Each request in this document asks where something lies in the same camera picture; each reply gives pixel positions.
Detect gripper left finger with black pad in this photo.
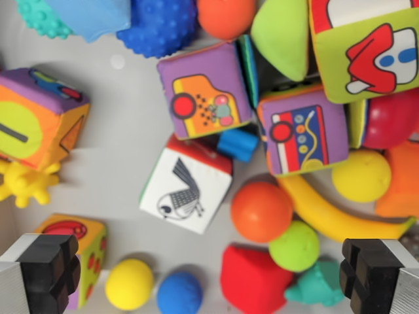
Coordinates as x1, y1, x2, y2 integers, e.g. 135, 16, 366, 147
0, 233, 82, 314

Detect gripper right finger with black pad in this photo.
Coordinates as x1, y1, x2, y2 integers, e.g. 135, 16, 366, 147
339, 238, 419, 314

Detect fabric cube red house print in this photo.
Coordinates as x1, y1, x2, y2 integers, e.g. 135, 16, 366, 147
308, 0, 419, 105

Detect orange fabric cube red dots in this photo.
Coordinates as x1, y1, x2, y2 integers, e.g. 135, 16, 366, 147
34, 214, 109, 310

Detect teal rubber animal toy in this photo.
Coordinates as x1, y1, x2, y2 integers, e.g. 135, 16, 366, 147
283, 260, 345, 308

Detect yellow toy banana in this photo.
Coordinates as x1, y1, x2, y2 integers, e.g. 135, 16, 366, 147
276, 174, 418, 243

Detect green smooth ball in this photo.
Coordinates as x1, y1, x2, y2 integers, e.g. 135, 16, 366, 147
268, 220, 320, 273

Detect yellow smooth ball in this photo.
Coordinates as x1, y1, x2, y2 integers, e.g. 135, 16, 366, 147
104, 258, 155, 311
331, 148, 392, 203

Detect yellow spiky rubber toy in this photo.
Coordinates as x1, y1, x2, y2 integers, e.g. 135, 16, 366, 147
0, 159, 62, 207

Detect orange fabric block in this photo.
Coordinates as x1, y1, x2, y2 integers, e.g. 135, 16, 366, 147
374, 140, 419, 219

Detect red fabric block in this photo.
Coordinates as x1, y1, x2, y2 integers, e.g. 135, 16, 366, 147
219, 245, 295, 314

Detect orange smooth ball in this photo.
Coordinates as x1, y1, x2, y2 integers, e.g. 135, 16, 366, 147
230, 181, 294, 244
196, 0, 257, 42

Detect blue textured ball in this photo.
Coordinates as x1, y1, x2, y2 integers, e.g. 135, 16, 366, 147
156, 271, 204, 314

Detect orange purple fabric cube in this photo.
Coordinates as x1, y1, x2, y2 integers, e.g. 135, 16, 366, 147
0, 67, 92, 171

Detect yellow-green blue edged fabric cube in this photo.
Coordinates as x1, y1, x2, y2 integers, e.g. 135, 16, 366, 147
346, 97, 371, 150

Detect magenta smooth ball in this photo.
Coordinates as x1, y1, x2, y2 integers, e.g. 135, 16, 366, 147
361, 88, 419, 150

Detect purple fabric cube radio print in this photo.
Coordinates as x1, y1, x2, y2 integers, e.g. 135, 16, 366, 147
256, 84, 350, 178

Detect white fabric cube bird print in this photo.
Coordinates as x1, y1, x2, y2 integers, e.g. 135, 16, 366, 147
139, 135, 234, 235

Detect small blue foam block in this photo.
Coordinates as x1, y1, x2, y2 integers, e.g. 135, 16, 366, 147
217, 129, 260, 163

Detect striped green blue fabric cube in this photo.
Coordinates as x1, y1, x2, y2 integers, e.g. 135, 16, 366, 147
237, 34, 262, 109

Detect teal bumpy rubber ball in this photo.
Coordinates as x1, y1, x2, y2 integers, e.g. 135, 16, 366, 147
15, 0, 75, 41

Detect green fabric cone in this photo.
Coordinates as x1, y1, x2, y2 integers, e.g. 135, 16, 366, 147
250, 0, 310, 82

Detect light blue fabric shape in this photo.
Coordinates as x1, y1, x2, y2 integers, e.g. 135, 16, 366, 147
45, 0, 132, 44

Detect blue bumpy rubber ball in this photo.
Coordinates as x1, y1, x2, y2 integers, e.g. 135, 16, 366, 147
116, 0, 200, 60

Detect purple fabric cube camera print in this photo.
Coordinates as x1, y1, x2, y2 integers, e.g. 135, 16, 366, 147
156, 41, 253, 141

